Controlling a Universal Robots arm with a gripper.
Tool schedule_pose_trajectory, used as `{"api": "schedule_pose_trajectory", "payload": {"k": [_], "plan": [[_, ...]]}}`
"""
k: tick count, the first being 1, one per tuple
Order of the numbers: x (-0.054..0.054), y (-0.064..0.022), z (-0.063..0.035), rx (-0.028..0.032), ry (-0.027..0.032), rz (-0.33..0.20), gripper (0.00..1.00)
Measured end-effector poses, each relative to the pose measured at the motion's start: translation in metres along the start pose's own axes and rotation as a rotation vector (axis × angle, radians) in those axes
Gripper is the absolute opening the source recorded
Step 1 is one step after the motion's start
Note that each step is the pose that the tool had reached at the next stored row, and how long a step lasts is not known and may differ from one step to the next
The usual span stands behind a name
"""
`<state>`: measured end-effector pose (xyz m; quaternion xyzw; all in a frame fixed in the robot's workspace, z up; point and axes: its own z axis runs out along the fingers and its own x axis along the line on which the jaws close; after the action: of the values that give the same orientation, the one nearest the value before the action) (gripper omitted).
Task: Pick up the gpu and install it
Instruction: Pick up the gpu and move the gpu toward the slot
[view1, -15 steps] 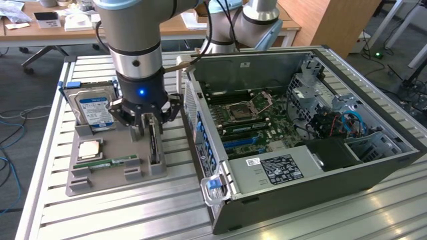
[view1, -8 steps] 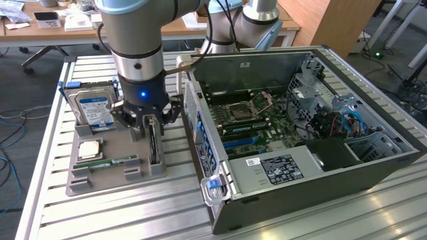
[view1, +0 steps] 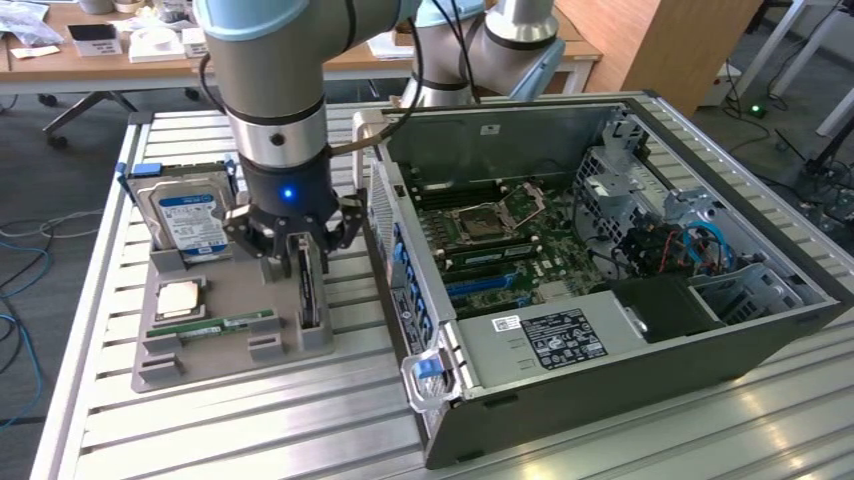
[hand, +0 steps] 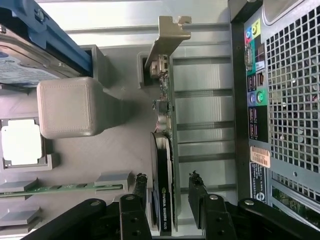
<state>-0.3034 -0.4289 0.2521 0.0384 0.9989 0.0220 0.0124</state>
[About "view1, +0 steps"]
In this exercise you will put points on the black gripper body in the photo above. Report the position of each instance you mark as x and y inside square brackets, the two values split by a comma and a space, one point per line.
[287, 190]

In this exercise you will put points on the black graphics card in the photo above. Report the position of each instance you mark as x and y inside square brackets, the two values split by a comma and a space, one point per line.
[309, 295]

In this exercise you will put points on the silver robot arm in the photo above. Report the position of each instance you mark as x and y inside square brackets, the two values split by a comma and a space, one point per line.
[267, 75]

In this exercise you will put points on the blue label hard drive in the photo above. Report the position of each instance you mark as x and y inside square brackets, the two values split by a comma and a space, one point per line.
[187, 215]

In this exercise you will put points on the grey parts rack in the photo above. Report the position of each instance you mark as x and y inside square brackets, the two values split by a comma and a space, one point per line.
[234, 285]

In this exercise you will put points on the silver CPU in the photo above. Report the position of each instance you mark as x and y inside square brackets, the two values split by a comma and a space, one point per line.
[181, 297]

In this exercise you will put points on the green RAM stick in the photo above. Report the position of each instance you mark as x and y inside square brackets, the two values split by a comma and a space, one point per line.
[494, 254]
[201, 324]

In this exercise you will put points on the CPU socket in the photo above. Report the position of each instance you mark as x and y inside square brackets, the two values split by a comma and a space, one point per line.
[481, 225]

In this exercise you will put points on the blue expansion slot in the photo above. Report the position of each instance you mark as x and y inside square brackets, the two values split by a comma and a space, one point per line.
[481, 286]

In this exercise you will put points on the silver socket cover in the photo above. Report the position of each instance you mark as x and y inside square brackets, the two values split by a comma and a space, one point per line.
[528, 205]

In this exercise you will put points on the white paper stack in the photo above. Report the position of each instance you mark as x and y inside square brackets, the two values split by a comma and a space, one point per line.
[388, 50]

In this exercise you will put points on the small white box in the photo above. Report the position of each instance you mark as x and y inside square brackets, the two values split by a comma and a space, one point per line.
[194, 45]

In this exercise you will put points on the green motherboard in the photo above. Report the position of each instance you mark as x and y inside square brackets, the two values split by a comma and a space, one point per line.
[561, 260]

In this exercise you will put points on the grey power supply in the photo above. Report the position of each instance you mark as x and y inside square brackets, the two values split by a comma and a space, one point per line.
[494, 350]

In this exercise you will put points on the silver chipset heatsink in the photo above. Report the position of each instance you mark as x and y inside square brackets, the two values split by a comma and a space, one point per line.
[554, 292]

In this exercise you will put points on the grey desk leg casters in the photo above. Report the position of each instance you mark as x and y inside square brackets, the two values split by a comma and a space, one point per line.
[87, 102]

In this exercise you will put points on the white round stand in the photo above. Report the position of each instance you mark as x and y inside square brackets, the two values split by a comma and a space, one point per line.
[157, 45]

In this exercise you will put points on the wooden office desk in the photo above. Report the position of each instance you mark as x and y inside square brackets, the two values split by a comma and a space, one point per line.
[101, 70]

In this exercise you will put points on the white box black top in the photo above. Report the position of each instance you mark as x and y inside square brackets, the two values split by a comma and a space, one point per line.
[94, 42]

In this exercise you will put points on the perforated metal drive cage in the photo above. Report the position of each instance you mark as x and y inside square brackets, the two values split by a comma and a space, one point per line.
[621, 180]

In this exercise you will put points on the beige tape roll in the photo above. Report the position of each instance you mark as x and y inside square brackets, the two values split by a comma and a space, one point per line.
[127, 5]

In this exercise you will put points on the grey cup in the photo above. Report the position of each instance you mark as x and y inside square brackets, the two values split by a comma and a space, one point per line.
[97, 6]

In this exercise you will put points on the beige paper card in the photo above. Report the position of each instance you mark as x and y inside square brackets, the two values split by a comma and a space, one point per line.
[34, 52]

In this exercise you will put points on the clear plastic bag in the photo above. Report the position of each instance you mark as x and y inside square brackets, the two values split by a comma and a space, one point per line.
[27, 22]

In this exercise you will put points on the grey open PC case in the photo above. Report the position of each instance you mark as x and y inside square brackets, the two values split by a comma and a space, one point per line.
[601, 400]

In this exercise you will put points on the wooden cabinet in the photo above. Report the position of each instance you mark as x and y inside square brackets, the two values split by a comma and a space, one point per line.
[668, 50]

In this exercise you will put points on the white box red dot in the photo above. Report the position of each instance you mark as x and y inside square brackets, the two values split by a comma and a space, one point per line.
[724, 87]

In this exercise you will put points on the metal disk bay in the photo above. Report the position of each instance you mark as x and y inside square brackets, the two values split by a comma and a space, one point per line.
[755, 295]

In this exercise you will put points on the device with green light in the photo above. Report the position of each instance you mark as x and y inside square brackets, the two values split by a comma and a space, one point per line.
[756, 109]

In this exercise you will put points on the black tripod stand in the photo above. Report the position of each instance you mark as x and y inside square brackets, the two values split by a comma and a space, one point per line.
[828, 170]

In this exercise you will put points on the white desk frame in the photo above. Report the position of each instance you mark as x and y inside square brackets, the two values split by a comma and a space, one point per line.
[763, 55]

